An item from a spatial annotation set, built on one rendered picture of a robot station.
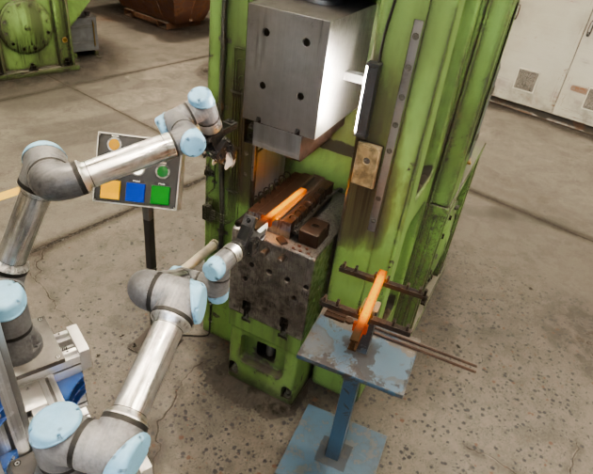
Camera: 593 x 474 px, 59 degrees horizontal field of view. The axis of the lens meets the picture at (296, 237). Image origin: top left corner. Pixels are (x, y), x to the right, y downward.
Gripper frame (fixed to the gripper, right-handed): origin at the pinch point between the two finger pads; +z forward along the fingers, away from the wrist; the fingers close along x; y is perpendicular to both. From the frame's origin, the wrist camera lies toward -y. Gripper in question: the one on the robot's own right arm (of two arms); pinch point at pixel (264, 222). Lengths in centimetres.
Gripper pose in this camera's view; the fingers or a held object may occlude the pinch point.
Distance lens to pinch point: 203.4
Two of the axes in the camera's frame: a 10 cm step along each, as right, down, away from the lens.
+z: 4.5, -4.5, 7.7
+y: -1.1, 8.3, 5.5
